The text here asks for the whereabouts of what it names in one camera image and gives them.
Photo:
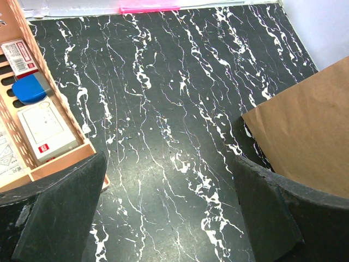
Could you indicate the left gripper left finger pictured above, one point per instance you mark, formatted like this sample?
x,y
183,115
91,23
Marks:
x,y
50,219

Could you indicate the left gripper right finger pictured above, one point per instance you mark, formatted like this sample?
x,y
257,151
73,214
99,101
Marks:
x,y
288,221

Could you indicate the brown paper bag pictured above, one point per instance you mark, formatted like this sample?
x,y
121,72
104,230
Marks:
x,y
303,131

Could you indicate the peach desk file organizer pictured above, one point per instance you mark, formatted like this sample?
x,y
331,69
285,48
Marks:
x,y
19,165

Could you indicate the white red small box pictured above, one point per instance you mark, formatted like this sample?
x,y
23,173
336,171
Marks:
x,y
47,132

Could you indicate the blue eraser box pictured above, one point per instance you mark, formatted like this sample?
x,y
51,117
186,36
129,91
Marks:
x,y
32,88

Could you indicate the red white label box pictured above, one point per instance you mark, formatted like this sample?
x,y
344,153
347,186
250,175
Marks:
x,y
20,58

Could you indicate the pink tape strip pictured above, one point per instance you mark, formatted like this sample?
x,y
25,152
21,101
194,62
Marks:
x,y
135,7

